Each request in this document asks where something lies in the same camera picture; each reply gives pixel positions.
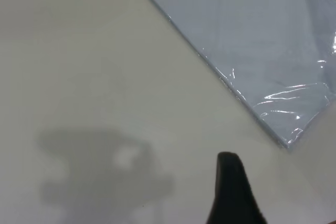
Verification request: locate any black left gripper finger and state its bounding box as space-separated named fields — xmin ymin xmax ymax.
xmin=206 ymin=152 xmax=268 ymax=224

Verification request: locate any clear zip bag green zipper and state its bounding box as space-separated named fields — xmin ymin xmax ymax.
xmin=136 ymin=0 xmax=336 ymax=154

